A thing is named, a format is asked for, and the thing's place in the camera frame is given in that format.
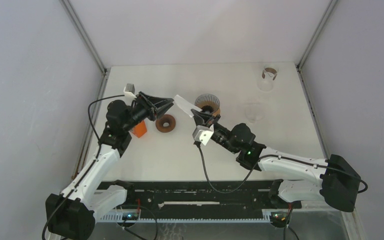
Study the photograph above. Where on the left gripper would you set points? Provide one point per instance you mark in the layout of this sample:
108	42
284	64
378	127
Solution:
155	107

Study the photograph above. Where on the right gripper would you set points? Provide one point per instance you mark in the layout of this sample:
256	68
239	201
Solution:
204	119

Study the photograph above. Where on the grey ribbed glass dripper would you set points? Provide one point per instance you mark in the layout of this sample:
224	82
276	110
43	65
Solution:
209	103

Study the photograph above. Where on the white paper coffee filter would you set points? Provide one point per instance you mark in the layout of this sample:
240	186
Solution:
186	106

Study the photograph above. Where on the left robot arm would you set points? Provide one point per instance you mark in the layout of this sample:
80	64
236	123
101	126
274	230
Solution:
73	213

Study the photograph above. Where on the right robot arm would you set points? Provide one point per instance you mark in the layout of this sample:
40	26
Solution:
332	180

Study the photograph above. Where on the orange filter holder box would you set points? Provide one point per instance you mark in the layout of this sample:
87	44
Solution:
140	129

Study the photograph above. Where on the clear glass dripper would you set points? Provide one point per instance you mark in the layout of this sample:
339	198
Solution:
254	111

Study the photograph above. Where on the clear glass with brown band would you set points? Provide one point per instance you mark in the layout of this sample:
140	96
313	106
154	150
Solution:
268	75

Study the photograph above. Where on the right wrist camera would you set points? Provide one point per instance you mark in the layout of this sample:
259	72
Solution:
203	134

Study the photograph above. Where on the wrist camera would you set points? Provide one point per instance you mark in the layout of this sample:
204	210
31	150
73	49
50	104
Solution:
129	91
203	134

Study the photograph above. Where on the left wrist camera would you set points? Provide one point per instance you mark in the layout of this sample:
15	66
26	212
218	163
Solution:
129	91

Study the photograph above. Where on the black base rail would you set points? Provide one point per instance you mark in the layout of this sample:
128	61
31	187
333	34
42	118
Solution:
196	200

